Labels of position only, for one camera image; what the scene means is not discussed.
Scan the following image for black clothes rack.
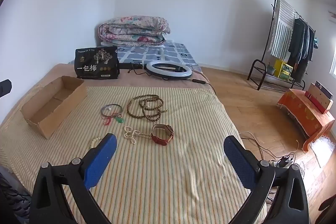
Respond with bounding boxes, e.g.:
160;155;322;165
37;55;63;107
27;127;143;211
247;0;319;91

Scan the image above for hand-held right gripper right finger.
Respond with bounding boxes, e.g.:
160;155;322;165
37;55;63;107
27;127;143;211
223;135;309;224

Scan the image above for folded floral quilt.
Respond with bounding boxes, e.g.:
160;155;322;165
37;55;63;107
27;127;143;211
98;16;171;46

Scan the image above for grey bangle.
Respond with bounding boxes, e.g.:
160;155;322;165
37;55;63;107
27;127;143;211
101;104;123;117

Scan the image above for white power strip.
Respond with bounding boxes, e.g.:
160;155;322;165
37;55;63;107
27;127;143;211
272;156;295;169

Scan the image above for black snack bag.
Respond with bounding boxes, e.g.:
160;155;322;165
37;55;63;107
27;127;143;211
75;46;120;80

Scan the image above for orange cloth covered table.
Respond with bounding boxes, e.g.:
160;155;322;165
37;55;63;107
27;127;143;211
277;89;336;152

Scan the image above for white pearl necklace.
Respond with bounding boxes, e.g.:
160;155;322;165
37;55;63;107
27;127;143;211
123;126;153;145

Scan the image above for grey striped hanging cloth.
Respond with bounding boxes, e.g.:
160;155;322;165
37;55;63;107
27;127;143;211
268;0;296;60

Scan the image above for red cord jade pendant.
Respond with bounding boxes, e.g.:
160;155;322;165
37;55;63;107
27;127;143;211
101;112;124;125

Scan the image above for blue plaid bed sheet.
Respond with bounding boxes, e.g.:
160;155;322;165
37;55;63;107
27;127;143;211
117;42;202;72

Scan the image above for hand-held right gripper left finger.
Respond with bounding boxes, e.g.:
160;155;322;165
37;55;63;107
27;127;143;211
28;133;117;224

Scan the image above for black ring light cable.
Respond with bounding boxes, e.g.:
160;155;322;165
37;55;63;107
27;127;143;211
127;68;218;96

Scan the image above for brown bead necklace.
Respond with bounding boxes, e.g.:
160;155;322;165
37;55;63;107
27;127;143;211
127;94;169;121

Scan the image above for dark blue box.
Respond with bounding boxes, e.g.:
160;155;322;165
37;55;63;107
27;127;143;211
315;80;334;100

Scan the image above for tan cardboard box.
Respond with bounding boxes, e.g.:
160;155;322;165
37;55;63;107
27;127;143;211
308;83;333;112

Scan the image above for white ring light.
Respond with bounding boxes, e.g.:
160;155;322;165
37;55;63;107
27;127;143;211
146;60;193;80

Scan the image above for small white bead bracelet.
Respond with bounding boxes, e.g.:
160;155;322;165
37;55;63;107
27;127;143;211
90;137;102;150

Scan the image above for dark hanging clothes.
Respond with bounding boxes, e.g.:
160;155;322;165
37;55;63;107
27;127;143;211
287;17;315;83

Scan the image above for red flat box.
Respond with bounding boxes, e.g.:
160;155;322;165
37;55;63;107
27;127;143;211
304;91;327;114

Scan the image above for yellow box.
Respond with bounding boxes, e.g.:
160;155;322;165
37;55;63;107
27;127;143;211
273;59;294;81

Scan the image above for striped yellow blanket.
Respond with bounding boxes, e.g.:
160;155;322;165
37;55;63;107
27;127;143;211
0;82;268;224

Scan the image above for brown blanket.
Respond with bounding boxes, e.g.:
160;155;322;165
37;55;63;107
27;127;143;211
0;63;210;125

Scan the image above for black striped cloth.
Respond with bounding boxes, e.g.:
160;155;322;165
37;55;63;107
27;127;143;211
0;166;32;220

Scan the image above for floor cables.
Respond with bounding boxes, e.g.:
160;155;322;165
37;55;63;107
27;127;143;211
239;131;302;161

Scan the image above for black folded tripod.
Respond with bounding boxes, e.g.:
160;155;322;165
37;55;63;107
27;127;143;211
119;62;144;70

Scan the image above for red leather watch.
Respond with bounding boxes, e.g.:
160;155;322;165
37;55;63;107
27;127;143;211
151;123;175;146

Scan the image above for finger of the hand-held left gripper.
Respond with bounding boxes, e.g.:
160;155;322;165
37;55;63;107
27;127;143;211
0;79;12;97

